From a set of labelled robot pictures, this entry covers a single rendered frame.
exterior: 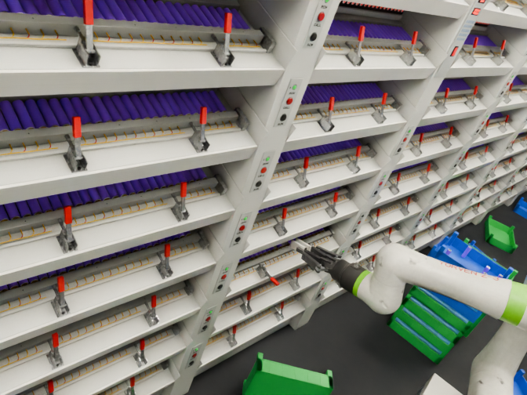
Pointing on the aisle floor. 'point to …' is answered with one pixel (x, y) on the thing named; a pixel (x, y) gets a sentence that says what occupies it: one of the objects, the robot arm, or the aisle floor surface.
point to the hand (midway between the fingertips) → (300, 246)
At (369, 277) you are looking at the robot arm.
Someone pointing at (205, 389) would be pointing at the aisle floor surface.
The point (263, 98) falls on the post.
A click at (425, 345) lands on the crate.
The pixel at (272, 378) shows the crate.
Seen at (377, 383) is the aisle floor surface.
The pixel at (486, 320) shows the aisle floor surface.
